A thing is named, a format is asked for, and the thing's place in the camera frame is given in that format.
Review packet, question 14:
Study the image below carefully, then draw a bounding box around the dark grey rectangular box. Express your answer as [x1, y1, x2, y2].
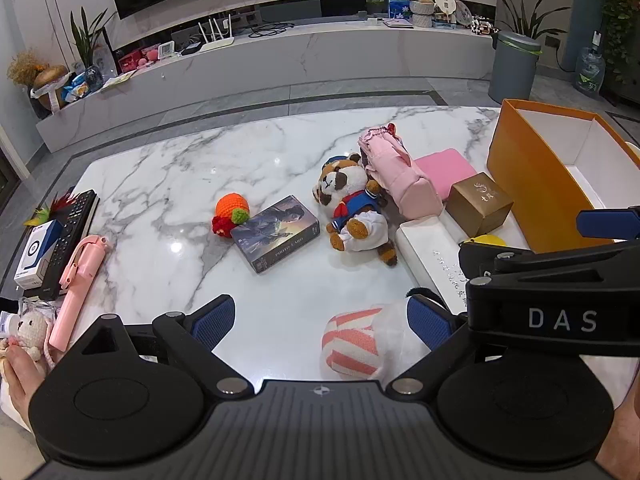
[230, 195, 321, 274]

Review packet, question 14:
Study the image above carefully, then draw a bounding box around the white wifi router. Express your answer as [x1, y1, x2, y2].
[197, 16, 235, 52]

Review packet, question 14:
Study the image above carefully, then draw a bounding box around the pink fabric pouch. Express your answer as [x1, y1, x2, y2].
[357, 122, 445, 217]

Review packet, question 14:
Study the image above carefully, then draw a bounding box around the red panda sailor plush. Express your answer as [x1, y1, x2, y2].
[312, 152, 399, 267]

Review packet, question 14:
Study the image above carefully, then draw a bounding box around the brown gourd ornament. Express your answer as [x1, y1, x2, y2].
[32, 65, 71, 111]

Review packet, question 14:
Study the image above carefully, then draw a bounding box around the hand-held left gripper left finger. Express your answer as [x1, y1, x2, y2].
[70, 295, 255, 401]

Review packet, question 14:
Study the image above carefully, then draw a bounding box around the leafy trailing plant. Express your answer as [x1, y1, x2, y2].
[590, 0, 640, 68]

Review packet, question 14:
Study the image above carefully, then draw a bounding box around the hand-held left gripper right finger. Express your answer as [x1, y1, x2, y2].
[386, 287, 501, 397]

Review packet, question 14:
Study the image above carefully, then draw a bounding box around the white long box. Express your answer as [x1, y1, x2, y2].
[395, 214, 531, 311]

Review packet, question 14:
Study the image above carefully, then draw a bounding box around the black cable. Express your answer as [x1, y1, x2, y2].
[247, 22, 296, 38]

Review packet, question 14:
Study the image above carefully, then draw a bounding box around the red green feather toy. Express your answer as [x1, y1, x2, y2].
[24, 192, 78, 226]

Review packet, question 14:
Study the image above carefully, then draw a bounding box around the clear water jug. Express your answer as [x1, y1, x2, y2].
[575, 30, 607, 93]

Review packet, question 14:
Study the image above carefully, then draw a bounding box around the dried flower bunch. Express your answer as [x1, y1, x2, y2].
[7, 50, 46, 86]

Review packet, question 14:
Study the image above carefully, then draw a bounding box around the person's bare leg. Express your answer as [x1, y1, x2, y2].
[594, 392, 640, 480]
[0, 345, 51, 431]

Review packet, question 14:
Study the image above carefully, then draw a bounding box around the long-leaf potted plant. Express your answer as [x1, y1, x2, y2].
[490, 0, 571, 41]

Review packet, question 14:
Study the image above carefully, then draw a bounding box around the pink selfie stick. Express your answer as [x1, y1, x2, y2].
[47, 234, 108, 352]

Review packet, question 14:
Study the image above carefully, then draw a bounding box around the gold cardboard box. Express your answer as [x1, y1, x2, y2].
[445, 172, 515, 237]

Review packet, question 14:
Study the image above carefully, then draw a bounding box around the dark cabinet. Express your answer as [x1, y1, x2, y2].
[600, 20, 640, 106]

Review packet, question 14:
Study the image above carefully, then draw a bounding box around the white marble television console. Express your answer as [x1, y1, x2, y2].
[35, 25, 501, 153]

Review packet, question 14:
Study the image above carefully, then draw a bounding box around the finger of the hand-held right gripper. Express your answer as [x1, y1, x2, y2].
[575, 205, 640, 241]
[459, 240, 640, 286]

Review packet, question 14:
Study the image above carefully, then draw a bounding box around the black remote control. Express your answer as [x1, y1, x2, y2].
[37, 190, 100, 301]

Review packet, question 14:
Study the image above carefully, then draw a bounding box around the orange storage box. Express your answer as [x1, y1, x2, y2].
[486, 99, 640, 255]

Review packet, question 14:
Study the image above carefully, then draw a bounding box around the small cream crochet bear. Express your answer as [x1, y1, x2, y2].
[0, 310, 56, 371]

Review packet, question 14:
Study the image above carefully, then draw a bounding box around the white and blue box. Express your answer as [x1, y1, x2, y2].
[12, 219, 63, 291]

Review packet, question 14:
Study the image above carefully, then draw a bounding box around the pink gift box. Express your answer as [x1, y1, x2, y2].
[117, 45, 161, 73]

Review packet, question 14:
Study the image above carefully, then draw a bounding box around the blue snack bag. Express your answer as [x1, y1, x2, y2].
[62, 72, 93, 103]

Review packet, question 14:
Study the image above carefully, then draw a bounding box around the grey pedal trash can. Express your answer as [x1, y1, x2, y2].
[488, 31, 542, 106]

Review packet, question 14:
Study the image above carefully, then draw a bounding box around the green plant in glass vase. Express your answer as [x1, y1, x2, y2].
[70, 7, 118, 93]

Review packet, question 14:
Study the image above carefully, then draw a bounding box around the pink leather wallet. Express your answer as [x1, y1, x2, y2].
[412, 148, 478, 201]

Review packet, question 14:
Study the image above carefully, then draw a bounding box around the orange crochet fruit toy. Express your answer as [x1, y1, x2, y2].
[211, 192, 251, 237]

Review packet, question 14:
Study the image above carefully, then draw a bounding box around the pink striped white plush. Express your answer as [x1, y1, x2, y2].
[321, 302, 431, 380]

